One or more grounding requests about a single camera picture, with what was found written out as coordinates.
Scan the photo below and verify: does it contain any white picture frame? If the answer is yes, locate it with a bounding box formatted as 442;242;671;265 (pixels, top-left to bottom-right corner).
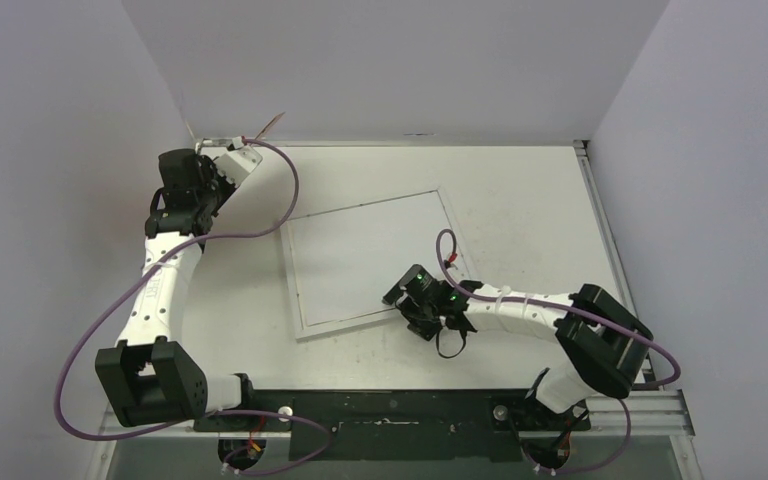
279;188;481;343

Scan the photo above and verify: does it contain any white brown backing board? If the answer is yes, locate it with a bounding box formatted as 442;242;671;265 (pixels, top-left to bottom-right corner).
255;112;285;140

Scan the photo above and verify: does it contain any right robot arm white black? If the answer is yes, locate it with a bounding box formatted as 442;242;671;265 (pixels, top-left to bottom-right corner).
382;264;653;429

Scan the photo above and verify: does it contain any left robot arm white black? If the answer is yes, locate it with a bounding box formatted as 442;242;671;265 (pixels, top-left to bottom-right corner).
95;147;262;431

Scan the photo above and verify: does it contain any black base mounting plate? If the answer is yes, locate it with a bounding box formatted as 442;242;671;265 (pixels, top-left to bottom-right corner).
194;389;591;462

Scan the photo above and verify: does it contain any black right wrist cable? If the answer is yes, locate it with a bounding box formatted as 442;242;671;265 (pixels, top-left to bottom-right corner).
434;327;470;360

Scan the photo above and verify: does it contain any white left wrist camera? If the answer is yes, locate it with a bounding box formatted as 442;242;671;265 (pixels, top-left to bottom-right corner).
209;136;263;187

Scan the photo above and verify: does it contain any aluminium front rail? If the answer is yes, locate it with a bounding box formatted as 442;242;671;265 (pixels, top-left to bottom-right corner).
97;389;695;440

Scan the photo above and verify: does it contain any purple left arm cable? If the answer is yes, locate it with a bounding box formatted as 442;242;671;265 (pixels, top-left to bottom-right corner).
52;136;332;478

